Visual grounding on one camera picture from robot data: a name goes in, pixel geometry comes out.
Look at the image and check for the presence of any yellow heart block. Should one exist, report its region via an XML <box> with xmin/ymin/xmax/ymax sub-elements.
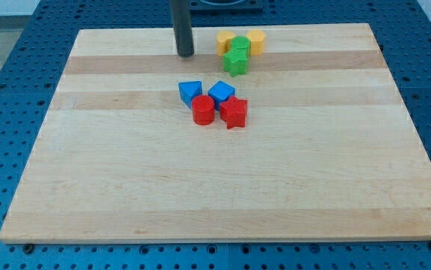
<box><xmin>216</xmin><ymin>30</ymin><xmax>236</xmax><ymax>56</ymax></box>

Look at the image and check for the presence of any red star block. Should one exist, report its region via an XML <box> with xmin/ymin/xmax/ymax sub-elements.
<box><xmin>220</xmin><ymin>96</ymin><xmax>248</xmax><ymax>129</ymax></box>

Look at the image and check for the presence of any red cylinder block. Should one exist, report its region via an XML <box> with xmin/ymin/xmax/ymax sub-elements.
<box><xmin>191</xmin><ymin>94</ymin><xmax>214</xmax><ymax>125</ymax></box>

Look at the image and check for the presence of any blue cube block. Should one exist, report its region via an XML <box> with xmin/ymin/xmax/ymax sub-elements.
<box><xmin>208</xmin><ymin>81</ymin><xmax>235</xmax><ymax>110</ymax></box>

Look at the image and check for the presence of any blue triangle block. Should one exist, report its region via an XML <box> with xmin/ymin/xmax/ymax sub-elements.
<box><xmin>178</xmin><ymin>81</ymin><xmax>202</xmax><ymax>108</ymax></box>

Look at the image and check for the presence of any green star block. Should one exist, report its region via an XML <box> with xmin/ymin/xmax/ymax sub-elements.
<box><xmin>223</xmin><ymin>49</ymin><xmax>248</xmax><ymax>77</ymax></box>

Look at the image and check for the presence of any green cylinder block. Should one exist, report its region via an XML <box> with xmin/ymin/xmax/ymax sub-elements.
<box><xmin>230</xmin><ymin>36</ymin><xmax>250</xmax><ymax>57</ymax></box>

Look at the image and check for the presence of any yellow hexagon block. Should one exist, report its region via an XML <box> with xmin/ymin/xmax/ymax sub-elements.
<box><xmin>246</xmin><ymin>29</ymin><xmax>266</xmax><ymax>56</ymax></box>

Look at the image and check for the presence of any light wooden board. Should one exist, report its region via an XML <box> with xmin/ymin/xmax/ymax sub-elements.
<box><xmin>0</xmin><ymin>23</ymin><xmax>431</xmax><ymax>244</ymax></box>

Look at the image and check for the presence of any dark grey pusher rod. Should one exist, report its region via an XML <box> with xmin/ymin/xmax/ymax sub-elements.
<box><xmin>169</xmin><ymin>0</ymin><xmax>194</xmax><ymax>58</ymax></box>

